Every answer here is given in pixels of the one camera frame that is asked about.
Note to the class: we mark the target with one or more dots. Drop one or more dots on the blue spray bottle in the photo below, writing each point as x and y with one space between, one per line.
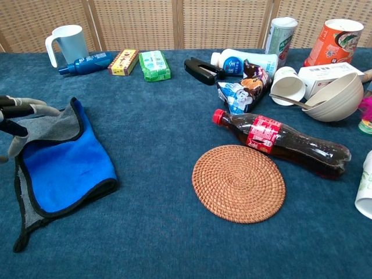
90 62

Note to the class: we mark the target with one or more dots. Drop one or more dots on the white cardboard box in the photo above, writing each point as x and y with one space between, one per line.
325 72

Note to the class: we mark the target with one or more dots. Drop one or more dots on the black stapler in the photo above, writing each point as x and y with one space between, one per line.
200 72

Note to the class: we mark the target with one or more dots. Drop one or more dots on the brown and blue snack bag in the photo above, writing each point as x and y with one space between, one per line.
244 93

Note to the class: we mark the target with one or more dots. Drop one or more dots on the green wet wipes pack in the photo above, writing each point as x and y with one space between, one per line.
154 65

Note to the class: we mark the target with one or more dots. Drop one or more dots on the white and green canister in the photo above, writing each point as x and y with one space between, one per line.
280 40

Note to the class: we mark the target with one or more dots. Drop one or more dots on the paper cup with green print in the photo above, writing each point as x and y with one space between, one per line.
366 189

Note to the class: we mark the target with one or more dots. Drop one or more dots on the cola bottle with red label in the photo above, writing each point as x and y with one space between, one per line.
290 142

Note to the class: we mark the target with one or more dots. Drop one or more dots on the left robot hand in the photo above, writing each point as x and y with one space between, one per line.
17 110

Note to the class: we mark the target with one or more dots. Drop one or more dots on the grey and blue cloth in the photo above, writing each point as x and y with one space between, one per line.
67 174

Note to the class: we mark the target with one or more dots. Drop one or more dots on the pink feather shuttlecock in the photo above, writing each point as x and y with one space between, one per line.
366 112

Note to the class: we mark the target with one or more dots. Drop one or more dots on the round woven rattan coaster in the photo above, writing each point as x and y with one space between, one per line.
238 183

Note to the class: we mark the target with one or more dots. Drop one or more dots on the orange instant noodle cup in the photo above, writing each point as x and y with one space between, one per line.
331 46

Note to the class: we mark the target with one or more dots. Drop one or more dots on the white bottle with blue label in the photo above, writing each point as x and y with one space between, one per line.
232 62

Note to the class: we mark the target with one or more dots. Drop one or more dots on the blue carpet table cover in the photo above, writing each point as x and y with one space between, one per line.
160 130

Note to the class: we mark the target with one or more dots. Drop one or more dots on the beige bowl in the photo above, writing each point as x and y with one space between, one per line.
337 107

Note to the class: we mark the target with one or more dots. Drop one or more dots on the small white paper cup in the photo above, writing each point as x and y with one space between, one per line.
286 87

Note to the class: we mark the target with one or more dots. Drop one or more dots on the red and yellow box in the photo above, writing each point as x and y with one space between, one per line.
123 62

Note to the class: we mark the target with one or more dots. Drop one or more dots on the beige spoon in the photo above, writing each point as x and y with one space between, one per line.
286 99

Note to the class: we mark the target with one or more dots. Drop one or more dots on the woven bamboo screen panel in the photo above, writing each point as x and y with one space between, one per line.
223 23
319 11
136 23
29 23

